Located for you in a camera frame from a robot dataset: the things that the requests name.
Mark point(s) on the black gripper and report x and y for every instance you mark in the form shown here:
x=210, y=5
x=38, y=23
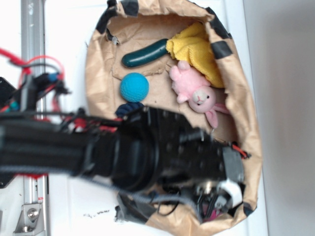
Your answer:
x=205, y=171

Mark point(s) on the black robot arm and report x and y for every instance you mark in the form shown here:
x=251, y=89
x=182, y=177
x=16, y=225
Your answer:
x=152, y=155

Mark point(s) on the pink plush bunny toy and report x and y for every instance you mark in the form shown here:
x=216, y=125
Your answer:
x=192, y=87

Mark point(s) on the blue textured ball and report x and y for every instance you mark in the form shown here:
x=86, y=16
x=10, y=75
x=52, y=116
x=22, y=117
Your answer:
x=134, y=87

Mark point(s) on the brown paper bag bin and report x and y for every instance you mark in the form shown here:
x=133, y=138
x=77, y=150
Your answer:
x=129, y=25

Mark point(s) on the yellow towel cloth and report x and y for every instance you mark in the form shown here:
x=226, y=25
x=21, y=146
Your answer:
x=192, y=45

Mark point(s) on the dark green rubber cucumber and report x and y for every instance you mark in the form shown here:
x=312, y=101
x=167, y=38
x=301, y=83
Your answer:
x=145, y=55

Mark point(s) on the navy blue rope toy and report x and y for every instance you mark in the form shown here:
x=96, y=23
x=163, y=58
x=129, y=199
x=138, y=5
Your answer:
x=126, y=108

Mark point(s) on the aluminium extrusion rail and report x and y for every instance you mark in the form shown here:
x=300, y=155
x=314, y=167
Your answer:
x=32, y=45

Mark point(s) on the metal corner bracket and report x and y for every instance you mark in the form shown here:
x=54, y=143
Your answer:
x=31, y=221

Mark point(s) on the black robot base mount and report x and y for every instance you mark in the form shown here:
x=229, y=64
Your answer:
x=8, y=103

